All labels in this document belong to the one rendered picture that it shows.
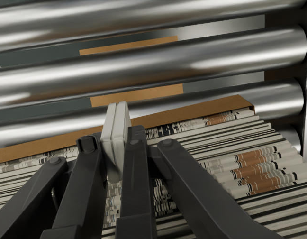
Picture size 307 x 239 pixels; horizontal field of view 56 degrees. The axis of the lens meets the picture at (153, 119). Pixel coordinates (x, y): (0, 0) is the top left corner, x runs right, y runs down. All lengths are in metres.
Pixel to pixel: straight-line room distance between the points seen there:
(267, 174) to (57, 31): 0.24
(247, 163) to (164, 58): 0.16
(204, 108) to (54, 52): 0.91
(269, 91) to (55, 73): 0.25
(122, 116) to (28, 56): 1.01
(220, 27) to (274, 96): 0.81
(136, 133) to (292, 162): 0.11
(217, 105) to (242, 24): 0.89
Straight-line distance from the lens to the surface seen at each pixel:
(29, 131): 0.37
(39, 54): 1.18
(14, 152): 0.35
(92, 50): 1.14
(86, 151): 0.17
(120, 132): 0.17
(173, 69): 0.33
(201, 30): 1.15
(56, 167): 0.16
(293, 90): 0.38
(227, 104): 0.32
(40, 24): 0.33
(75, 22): 0.32
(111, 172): 0.18
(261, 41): 0.35
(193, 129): 0.28
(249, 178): 0.21
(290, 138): 0.41
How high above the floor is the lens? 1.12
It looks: 68 degrees down
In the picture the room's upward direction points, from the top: 170 degrees clockwise
